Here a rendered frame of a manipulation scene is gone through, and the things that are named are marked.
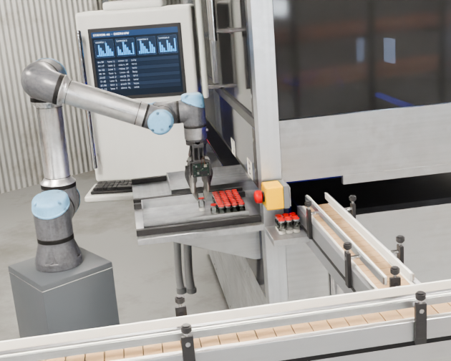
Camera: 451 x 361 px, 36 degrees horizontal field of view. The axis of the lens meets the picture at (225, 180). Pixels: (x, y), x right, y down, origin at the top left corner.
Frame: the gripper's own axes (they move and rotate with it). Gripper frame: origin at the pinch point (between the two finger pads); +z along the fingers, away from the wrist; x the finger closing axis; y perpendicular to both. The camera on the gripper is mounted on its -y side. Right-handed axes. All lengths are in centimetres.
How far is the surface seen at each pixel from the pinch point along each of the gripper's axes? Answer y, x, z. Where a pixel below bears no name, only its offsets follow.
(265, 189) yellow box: 31.6, 16.6, -9.1
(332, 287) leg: 44, 33, 20
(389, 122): 23, 59, -23
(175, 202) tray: -8.9, -8.3, 4.1
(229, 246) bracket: 13.1, 6.9, 14.8
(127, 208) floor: -296, -32, 93
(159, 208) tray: -6.9, -14.3, 5.2
